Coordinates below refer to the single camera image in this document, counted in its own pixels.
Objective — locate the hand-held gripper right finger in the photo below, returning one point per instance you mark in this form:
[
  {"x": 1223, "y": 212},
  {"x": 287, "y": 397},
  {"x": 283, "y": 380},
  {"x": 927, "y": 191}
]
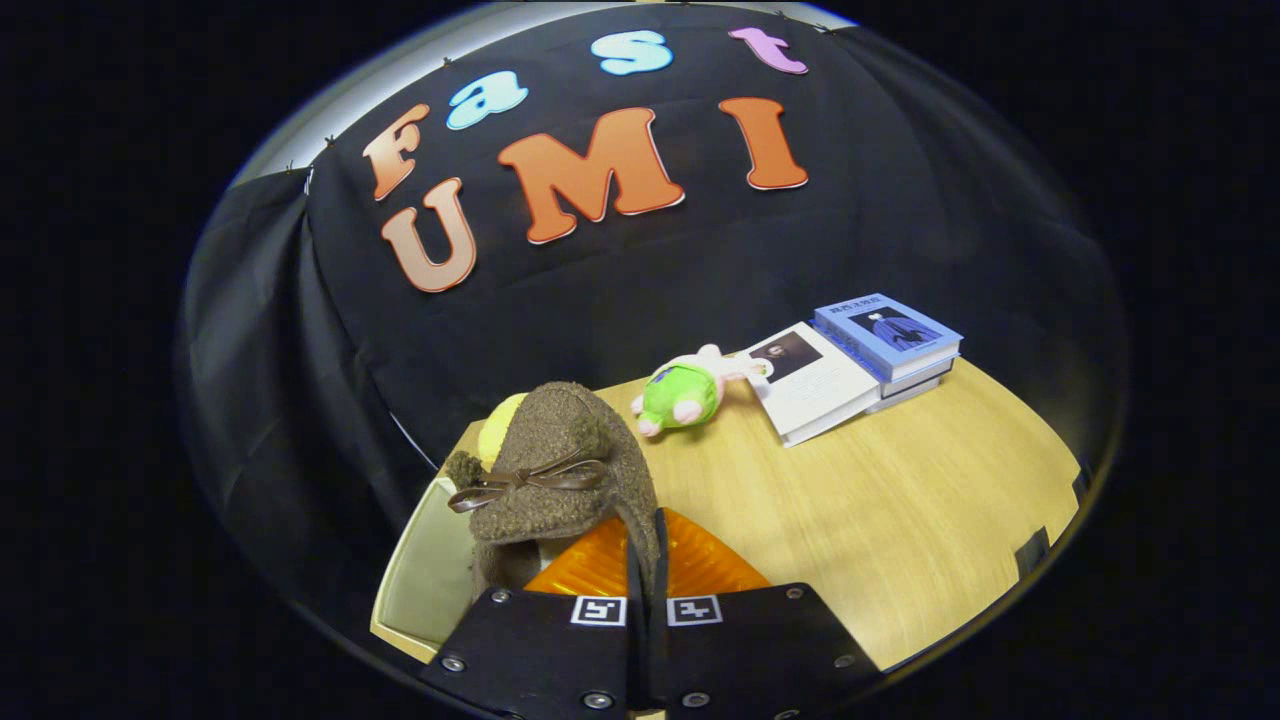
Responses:
[{"x": 760, "y": 650}]

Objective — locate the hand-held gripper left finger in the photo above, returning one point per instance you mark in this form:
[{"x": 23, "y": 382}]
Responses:
[{"x": 540, "y": 650}]

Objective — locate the grey fabric storage box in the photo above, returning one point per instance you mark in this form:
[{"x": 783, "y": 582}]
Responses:
[{"x": 425, "y": 580}]

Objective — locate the brown fuzzy shoe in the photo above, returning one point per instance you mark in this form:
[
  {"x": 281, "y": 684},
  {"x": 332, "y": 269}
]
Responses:
[{"x": 560, "y": 430}]

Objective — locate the yellow textured plush ball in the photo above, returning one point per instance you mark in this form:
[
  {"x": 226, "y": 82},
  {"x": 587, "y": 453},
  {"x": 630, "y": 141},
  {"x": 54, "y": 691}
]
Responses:
[{"x": 497, "y": 435}]

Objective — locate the white book with dark portrait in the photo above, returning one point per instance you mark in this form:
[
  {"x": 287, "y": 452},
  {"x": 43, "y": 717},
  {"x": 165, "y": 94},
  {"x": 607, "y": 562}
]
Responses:
[{"x": 820, "y": 390}]

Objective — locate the green and pink plush toy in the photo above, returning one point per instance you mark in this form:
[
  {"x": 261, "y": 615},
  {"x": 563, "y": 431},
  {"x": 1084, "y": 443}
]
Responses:
[{"x": 680, "y": 393}]

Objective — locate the light grey book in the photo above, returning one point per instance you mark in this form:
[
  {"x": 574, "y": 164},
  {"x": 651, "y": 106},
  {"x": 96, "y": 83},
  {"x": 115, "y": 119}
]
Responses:
[{"x": 915, "y": 388}]

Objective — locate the blue book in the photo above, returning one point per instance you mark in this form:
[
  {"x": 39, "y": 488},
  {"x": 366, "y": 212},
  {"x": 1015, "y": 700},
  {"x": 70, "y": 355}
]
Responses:
[{"x": 890, "y": 335}]

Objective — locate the black table edge clip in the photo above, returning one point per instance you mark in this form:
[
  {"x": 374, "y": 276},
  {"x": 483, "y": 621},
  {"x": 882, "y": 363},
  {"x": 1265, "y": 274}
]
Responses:
[{"x": 1080, "y": 485}]

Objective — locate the black backdrop cloth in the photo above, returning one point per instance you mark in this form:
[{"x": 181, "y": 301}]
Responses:
[{"x": 650, "y": 290}]

